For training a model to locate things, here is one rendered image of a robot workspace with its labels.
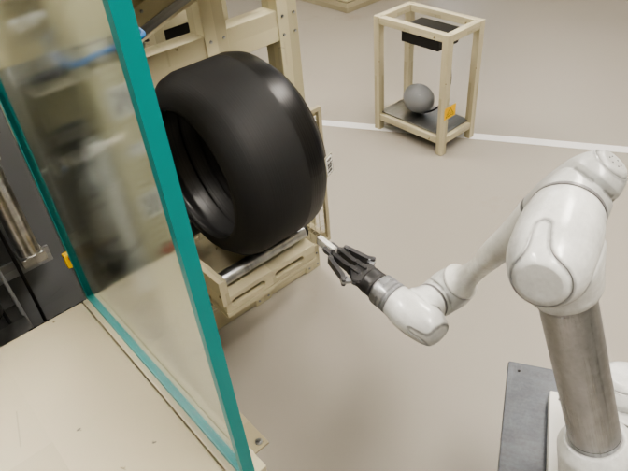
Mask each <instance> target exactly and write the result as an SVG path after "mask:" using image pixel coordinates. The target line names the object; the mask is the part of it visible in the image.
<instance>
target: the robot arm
mask: <svg viewBox="0 0 628 471"><path fill-rule="evenodd" d="M627 180H628V178H627V169H626V167H625V165H624V164H623V162H622V161H621V160H620V159H619V158H618V157H617V156H616V155H615V154H613V153H612V152H610V151H608V150H590V151H587V152H584V153H581V154H579V155H577V156H575V157H572V158H570V159H569V160H567V161H566V162H564V163H563V164H561V165H560V166H558V167H557V168H556V169H554V170H553V171H552V172H550V173H549V174H548V175H547V176H545V177H544V178H543V179H542V180H541V181H539V182H538V183H537V184H536V185H535V186H534V188H533V189H532V190H531V191H530V192H529V193H528V194H527V195H526V196H525V197H524V198H523V199H522V200H521V201H520V202H519V204H518V205H517V206H516V208H515V209H514V210H513V212H512V213H511V214H510V215H509V216H508V218H507V219H506V220H505V221H504V222H503V224H502V225H501V226H500V227H499V228H498V229H497V230H496V231H495V232H494V233H493V234H492V235H491V236H490V237H489V238H488V239H487V240H486V241H485V242H484V243H483V245H482V246H481V247H480V248H479V249H478V251H477V253H476V254H475V255H474V257H473V258H472V259H471V260H470V261H469V262H467V263H466V264H464V265H460V264H450V265H449V266H447V267H445V268H443V269H442V270H440V271H438V272H436V273H435V274H433V275H432V276H431V277H430V278H429V279H427V280H426V281H425V282H424V283H423V284H422V285H421V286H419V287H414V288H410V289H409V288H407V287H406V286H405V285H403V284H402V283H400V282H399V281H398V280H396V279H395V278H393V277H392V276H390V275H385V274H384V273H382V272H381V271H380V270H379V269H377V268H375V262H376V257H374V256H369V255H366V254H364V253H362V252H360V251H358V250H356V249H354V248H352V247H350V246H348V245H345V246H344V247H338V245H337V244H336V243H334V242H330V241H328V240H327V239H326V238H324V237H323V236H322V235H319V236H317V245H319V246H320V247H321V248H322V251H323V252H324V253H325V254H327V255H328V264H329V265H330V267H331V268H332V269H333V271H334V272H335V274H336V275H337V277H338V278H339V279H340V282H341V285H342V286H346V284H349V283H351V284H352V285H354V286H357V287H358V288H359V289H360V290H361V291H362V292H363V293H364V294H365V295H367V296H368V297H369V301H370V302H371V303H372V304H373V305H374V306H376V307H377V308H378V309H379V310H380V311H381V312H383V313H384V314H385V315H386V316H387V317H388V318H389V320H390V322H391V323H392V324H393V325H394V326H395V327H397V328H398V329H399V330H400V331H401V332H402V333H404V334H405V335H407V336H408V337H410V338H412V339H413V340H415V341H417V342H419V343H421V344H423V345H425V346H433V345H434V344H436V343H438V342H439V341H440V340H441V339H442V338H443V337H444V336H445V335H446V333H447V331H448V330H449V324H448V321H447V319H446V317H445V316H448V315H449V314H451V313H452V312H454V311H456V310H458V309H460V308H462V307H463V306H465V305H466V304H467V303H468V302H469V301H470V300H471V299H472V297H473V296H475V295H476V293H477V290H478V283H479V282H480V281H481V280H482V279H483V278H485V277H486V276H487V275H488V274H490V273H491V272H492V271H493V270H495V269H496V268H498V267H499V266H501V265H502V264H504V263H506V267H507V276H508V279H509V282H510V284H511V286H512V288H513V290H514V291H515V292H516V294H517V295H518V296H519V297H521V298H522V299H523V300H525V301H526V302H528V303H530V304H532V305H534V306H535V307H536V308H538V310H539V314H540V319H541V322H542V326H543V331H544V335H545V338H546V342H547V347H548V351H549V358H550V362H551V366H552V371H553V375H554V378H555V382H556V387H557V391H558V394H559V399H560V403H561V407H562V411H563V415H564V422H565V426H564V427H563V428H562V429H561V431H560V432H559V434H558V436H557V458H558V471H628V363H627V362H621V361H618V362H610V361H609V359H608V353H607V343H606V337H605V331H604V326H603V321H602V315H601V309H600V304H599V299H600V297H601V296H602V294H603V292H604V290H605V286H606V254H607V242H606V240H605V237H606V225H607V220H608V217H609V214H610V212H611V209H612V208H613V203H612V202H613V201H615V200H616V199H617V198H618V197H620V195H621V193H622V191H623V189H624V187H625V185H626V183H627ZM340 267H341V268H343V269H344V270H345V271H346V272H347V274H348V275H349V276H350V278H348V276H347V275H345V273H344V272H343V270H342V269H341V268H340Z"/></svg>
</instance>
